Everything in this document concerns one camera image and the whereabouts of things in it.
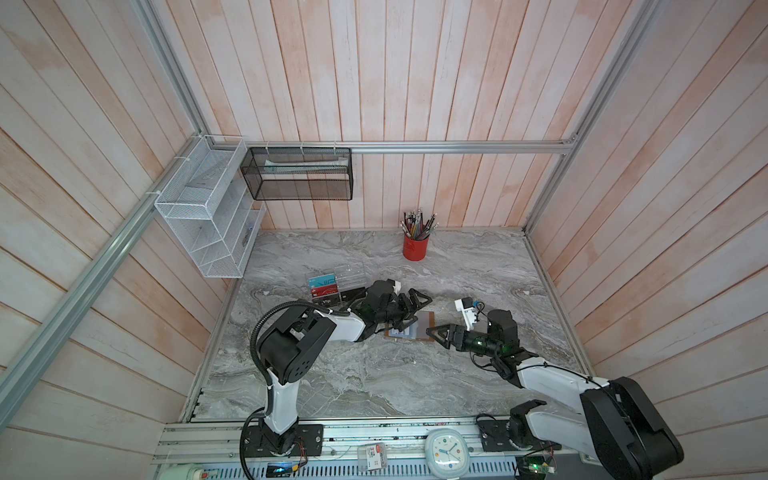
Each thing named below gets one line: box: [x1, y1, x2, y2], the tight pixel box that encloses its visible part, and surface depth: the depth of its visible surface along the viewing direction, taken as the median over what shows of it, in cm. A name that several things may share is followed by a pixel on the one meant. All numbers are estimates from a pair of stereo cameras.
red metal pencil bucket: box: [402, 235, 429, 261], surface depth 111 cm
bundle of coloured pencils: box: [400, 209, 439, 241], surface depth 103 cm
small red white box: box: [357, 442, 388, 471], surface depth 71 cm
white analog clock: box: [425, 428, 470, 480], surface depth 71 cm
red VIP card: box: [311, 284, 339, 298], surface depth 97 cm
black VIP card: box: [312, 286, 366, 305], surface depth 98 cm
